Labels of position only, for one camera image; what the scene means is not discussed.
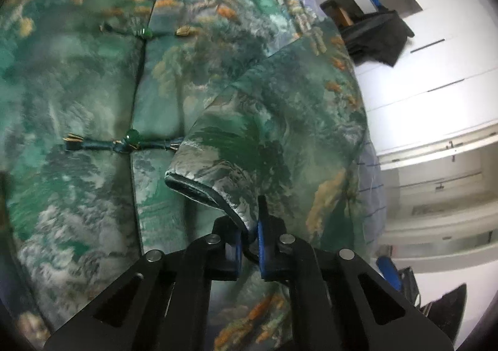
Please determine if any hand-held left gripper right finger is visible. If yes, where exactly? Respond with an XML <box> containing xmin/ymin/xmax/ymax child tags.
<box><xmin>249</xmin><ymin>195</ymin><xmax>456</xmax><ymax>351</ymax></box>

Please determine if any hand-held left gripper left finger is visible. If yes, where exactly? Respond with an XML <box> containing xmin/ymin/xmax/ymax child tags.
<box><xmin>44</xmin><ymin>216</ymin><xmax>244</xmax><ymax>351</ymax></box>

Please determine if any green patterned padded jacket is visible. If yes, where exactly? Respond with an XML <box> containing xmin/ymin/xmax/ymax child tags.
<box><xmin>0</xmin><ymin>0</ymin><xmax>370</xmax><ymax>351</ymax></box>

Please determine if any blue cylinder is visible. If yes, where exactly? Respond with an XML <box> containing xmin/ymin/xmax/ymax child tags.
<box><xmin>374</xmin><ymin>255</ymin><xmax>402</xmax><ymax>294</ymax></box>

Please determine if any white shelf unit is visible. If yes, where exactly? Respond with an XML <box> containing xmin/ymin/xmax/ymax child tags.
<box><xmin>378</xmin><ymin>132</ymin><xmax>498</xmax><ymax>270</ymax></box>

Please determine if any black cloth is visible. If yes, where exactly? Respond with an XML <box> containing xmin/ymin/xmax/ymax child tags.
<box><xmin>341</xmin><ymin>9</ymin><xmax>415</xmax><ymax>67</ymax></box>

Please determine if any white wardrobe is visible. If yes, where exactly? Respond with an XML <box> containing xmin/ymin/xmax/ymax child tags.
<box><xmin>350</xmin><ymin>0</ymin><xmax>498</xmax><ymax>159</ymax></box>

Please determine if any wooden stool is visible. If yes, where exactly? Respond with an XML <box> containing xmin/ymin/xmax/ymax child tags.
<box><xmin>320</xmin><ymin>0</ymin><xmax>355</xmax><ymax>28</ymax></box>

